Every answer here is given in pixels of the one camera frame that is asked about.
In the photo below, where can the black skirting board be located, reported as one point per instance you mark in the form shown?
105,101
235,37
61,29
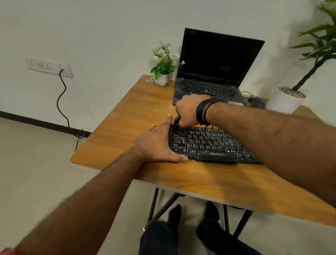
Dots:
39,122

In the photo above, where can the small black brush tool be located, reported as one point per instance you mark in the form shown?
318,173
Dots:
176,121

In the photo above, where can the person's left forearm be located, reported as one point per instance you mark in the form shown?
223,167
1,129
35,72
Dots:
84,205

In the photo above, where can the black laptop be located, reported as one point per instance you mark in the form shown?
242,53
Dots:
218,57

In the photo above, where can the white wall socket panel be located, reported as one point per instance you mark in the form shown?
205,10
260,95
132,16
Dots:
42,65

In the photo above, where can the black metal table frame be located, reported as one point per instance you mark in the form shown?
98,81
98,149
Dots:
155,205

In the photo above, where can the person's right leg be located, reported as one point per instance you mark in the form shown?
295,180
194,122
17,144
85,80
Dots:
220,236

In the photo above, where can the red left sleeve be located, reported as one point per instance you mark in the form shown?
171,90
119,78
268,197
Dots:
6,251

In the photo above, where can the person's leg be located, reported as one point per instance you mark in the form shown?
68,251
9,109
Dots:
160,239
220,236

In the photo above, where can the black computer mouse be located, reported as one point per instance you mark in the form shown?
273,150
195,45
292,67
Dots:
257,103

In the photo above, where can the person's right forearm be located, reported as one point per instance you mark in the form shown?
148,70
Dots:
275,142

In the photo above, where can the black keyboard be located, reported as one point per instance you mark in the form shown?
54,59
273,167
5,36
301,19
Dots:
210,144

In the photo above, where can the black wristband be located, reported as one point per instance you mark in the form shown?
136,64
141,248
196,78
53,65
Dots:
202,111

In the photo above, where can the person's left leg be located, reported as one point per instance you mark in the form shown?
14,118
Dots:
160,239

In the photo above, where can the small white flower pot plant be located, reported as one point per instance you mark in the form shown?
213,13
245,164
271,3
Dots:
164,68

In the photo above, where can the person's right hand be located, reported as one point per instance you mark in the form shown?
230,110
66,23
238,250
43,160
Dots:
187,110

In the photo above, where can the person's left hand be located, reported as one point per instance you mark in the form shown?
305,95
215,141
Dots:
155,144

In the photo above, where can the tall green plant white pot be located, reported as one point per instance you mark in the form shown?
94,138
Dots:
283,101

